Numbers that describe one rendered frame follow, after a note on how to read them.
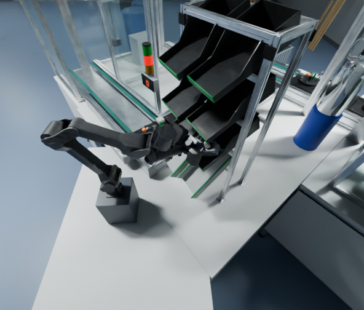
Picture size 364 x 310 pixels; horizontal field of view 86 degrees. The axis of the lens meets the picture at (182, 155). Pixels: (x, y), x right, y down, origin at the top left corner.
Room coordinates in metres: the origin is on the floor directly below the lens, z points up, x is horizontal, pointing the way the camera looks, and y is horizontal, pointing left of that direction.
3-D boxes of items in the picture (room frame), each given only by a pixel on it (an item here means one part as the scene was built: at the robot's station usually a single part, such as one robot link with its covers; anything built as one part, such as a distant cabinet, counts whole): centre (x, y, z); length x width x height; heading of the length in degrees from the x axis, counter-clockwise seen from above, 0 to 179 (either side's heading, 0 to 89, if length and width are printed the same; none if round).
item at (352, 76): (0.94, -0.84, 1.32); 0.14 x 0.14 x 0.38
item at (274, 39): (0.68, -0.17, 1.26); 0.36 x 0.21 x 0.80; 41
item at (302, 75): (1.53, -1.04, 1.01); 0.24 x 0.24 x 0.13; 41
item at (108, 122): (0.98, 0.45, 0.91); 0.89 x 0.06 x 0.11; 41
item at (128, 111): (1.12, 0.33, 0.91); 0.84 x 0.28 x 0.10; 41
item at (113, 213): (0.43, 0.29, 0.96); 0.14 x 0.14 x 0.20; 3
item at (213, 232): (1.16, -0.18, 0.85); 1.50 x 1.41 x 0.03; 41
